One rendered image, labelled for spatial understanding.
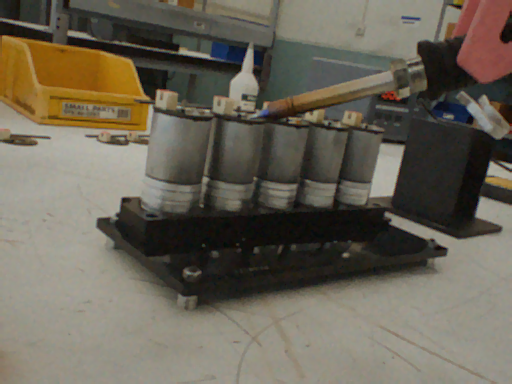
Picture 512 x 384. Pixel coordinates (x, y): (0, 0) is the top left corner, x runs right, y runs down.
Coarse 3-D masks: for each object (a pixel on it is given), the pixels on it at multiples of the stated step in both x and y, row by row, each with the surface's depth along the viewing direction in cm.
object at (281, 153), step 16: (272, 128) 26; (288, 128) 26; (304, 128) 27; (272, 144) 26; (288, 144) 26; (304, 144) 27; (272, 160) 26; (288, 160) 27; (256, 176) 27; (272, 176) 27; (288, 176) 27; (256, 192) 27; (272, 192) 27; (288, 192) 27; (272, 208) 27; (288, 208) 27
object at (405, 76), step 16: (400, 64) 23; (416, 64) 23; (368, 80) 24; (384, 80) 23; (400, 80) 23; (416, 80) 23; (304, 96) 24; (320, 96) 24; (336, 96) 24; (352, 96) 24; (368, 96) 24; (400, 96) 24; (272, 112) 24; (288, 112) 24; (304, 112) 24
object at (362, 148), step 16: (352, 128) 30; (352, 144) 30; (368, 144) 30; (352, 160) 30; (368, 160) 30; (352, 176) 30; (368, 176) 31; (336, 192) 31; (352, 192) 30; (368, 192) 31
